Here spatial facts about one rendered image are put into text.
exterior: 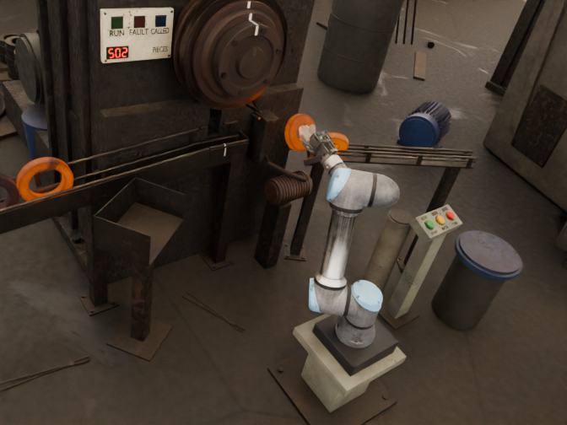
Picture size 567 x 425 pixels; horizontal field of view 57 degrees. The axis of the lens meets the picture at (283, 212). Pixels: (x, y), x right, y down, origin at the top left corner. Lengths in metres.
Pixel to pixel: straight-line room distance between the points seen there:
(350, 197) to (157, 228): 0.70
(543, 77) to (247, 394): 3.12
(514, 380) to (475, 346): 0.22
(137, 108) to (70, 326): 0.96
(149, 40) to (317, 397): 1.53
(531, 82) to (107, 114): 3.17
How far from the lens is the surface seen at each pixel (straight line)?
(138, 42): 2.00
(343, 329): 1.99
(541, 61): 4.31
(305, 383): 2.29
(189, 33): 1.92
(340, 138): 2.38
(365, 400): 2.32
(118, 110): 2.08
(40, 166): 1.95
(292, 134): 2.16
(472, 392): 2.60
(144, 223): 1.95
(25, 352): 2.36
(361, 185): 1.71
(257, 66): 2.02
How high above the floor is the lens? 1.85
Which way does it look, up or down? 36 degrees down
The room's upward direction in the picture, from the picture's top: 14 degrees clockwise
